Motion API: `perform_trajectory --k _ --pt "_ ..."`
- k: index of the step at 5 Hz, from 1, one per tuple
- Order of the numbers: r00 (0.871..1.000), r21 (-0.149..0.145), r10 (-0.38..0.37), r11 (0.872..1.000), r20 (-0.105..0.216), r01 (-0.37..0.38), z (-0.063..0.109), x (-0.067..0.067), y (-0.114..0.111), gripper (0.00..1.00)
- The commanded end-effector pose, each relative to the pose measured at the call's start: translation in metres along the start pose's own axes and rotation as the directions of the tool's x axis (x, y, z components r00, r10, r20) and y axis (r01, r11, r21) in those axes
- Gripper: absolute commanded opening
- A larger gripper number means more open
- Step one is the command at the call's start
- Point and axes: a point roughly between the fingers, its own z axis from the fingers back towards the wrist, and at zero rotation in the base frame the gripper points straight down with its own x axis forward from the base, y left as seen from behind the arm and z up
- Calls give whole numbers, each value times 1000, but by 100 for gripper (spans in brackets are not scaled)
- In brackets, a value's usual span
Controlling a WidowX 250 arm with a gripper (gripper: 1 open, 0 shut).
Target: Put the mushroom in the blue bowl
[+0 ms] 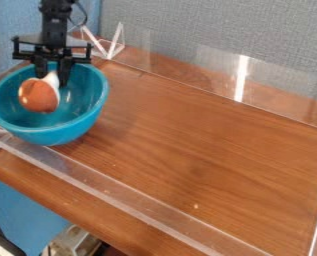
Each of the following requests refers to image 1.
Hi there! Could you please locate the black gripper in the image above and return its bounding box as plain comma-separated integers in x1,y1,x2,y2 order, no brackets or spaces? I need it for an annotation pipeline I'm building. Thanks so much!
12,0,92,87

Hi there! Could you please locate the white and brown toy mushroom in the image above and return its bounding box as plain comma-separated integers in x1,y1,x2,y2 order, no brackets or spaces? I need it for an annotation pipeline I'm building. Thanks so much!
17,71,60,113

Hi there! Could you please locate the blue plastic bowl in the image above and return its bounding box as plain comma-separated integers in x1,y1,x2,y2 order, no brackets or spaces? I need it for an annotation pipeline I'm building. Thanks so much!
0,63,109,146

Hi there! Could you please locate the white power strip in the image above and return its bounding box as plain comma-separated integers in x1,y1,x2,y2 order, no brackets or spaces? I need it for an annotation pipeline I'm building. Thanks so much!
40,224,101,256

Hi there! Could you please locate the black cable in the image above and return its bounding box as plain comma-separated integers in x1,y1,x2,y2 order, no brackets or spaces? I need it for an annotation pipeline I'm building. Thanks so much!
65,0,89,34

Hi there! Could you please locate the clear acrylic barrier wall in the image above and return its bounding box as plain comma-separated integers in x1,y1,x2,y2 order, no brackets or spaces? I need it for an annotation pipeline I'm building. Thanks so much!
0,28,317,256

